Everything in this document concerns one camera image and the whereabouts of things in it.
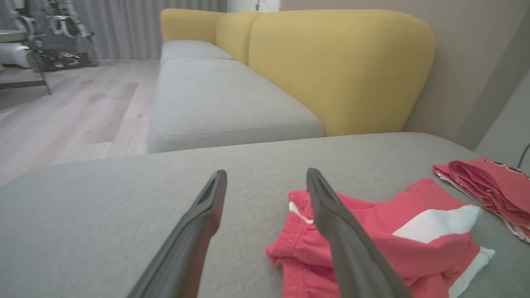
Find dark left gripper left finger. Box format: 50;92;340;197
126;169;228;298

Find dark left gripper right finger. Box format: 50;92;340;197
306;167;413;298

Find red white-trimmed basketball shorts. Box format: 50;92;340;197
265;178;496;298

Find red basketball jersey shirt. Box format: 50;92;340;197
431;157;530;244

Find grey and yellow sofa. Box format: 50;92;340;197
0;131;530;298

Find grey back cushion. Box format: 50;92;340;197
147;57;325;155

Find wide yellow sofa backrest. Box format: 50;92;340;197
248;9;436;137

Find grey upholstered side panel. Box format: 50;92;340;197
475;78;530;171

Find short grey sofa seat cushion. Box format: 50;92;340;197
160;39;236;64

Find narrow yellow sofa backrest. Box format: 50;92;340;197
215;11;263;66

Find yellow sofa end backrest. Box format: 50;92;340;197
160;8;224;43

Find grey pleated curtain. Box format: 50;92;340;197
74;0;229;60

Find table with dark metal legs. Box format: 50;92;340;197
0;29;53;96

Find grey machine with cluttered base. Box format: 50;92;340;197
7;0;100;72

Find white roll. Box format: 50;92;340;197
0;43;32;69

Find thin black wall cable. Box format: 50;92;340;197
517;142;530;169

